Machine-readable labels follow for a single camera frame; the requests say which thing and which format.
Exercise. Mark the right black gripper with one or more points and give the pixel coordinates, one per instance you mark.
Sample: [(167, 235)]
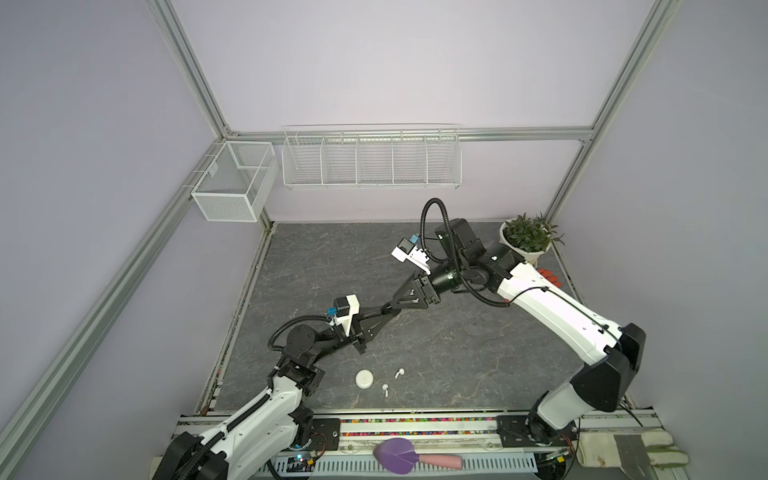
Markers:
[(422, 291)]

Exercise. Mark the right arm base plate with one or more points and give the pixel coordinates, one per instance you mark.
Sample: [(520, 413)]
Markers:
[(518, 430)]

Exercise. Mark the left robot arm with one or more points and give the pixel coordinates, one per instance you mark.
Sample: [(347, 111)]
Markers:
[(276, 418)]

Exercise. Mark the black earbud charging case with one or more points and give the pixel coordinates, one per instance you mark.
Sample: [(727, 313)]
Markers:
[(389, 309)]

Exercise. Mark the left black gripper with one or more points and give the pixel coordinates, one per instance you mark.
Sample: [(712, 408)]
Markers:
[(363, 325)]

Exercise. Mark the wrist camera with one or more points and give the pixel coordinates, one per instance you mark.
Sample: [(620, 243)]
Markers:
[(341, 314), (408, 250)]

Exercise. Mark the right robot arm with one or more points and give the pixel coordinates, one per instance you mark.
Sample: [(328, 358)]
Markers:
[(500, 277)]

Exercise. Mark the purple scoop pink handle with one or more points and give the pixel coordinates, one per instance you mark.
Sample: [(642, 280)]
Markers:
[(398, 456)]

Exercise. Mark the white wire shelf basket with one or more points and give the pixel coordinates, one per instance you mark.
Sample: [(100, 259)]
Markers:
[(372, 156)]

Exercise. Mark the white earbud charging case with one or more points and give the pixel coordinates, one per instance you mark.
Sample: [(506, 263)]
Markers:
[(364, 379)]

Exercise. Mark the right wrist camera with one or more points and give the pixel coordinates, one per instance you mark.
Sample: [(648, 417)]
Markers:
[(408, 250)]

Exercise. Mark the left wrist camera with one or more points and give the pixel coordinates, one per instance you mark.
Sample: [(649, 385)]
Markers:
[(341, 314)]

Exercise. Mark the red rubber glove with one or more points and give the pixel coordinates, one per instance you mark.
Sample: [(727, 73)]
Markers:
[(550, 277)]

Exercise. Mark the green potted plant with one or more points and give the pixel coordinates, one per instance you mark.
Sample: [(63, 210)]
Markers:
[(530, 234)]

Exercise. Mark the white mesh box basket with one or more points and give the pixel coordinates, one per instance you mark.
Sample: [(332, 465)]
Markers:
[(237, 182)]

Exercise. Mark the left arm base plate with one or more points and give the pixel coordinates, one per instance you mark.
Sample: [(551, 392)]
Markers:
[(320, 434)]

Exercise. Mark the white plant pot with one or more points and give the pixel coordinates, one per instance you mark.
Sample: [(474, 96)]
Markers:
[(529, 257)]

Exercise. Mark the right white work glove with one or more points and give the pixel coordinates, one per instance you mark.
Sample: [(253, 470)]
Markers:
[(654, 447)]

